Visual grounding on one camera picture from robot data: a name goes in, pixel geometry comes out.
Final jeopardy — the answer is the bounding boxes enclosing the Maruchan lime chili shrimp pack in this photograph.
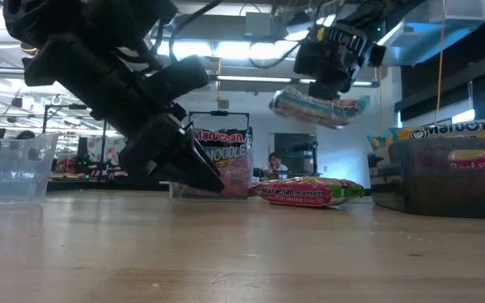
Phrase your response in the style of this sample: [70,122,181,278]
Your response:
[248,175,365,208]

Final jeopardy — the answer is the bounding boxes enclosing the dark grey plastic bin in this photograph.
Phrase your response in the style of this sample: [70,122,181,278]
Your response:
[368,136,485,220]

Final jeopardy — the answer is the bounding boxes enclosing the clear plastic bin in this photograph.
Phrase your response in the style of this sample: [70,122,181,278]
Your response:
[0,133,60,205]
[168,145,254,200]

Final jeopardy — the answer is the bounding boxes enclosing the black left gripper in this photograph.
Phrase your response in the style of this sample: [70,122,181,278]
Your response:
[23,35,226,194]

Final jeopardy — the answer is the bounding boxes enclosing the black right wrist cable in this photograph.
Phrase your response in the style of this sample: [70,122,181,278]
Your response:
[248,35,311,71]

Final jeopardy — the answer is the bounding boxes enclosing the long ceiling light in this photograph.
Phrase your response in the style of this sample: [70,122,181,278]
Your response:
[215,74,381,88]

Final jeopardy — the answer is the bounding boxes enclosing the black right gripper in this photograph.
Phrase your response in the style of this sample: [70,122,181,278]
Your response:
[295,20,368,101]

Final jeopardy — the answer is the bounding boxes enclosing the black lamp stand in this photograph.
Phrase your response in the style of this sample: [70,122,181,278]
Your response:
[40,103,109,157]

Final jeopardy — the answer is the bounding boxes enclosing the black yellow cable reel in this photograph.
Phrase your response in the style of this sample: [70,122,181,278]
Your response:
[19,41,40,56]

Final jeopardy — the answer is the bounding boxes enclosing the dark cabinet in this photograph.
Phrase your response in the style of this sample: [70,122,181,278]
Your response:
[274,132,319,178]

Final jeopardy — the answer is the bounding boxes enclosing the black arch stand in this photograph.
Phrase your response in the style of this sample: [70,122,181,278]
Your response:
[188,110,251,130]

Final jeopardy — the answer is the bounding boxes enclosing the yellow hanging cable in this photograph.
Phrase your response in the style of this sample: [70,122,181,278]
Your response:
[434,0,448,125]

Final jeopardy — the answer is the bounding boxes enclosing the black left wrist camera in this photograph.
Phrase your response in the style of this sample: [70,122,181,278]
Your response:
[140,55,211,111]

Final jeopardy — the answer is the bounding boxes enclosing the grey ceiling duct box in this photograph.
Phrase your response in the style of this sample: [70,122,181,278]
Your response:
[244,11,274,38]

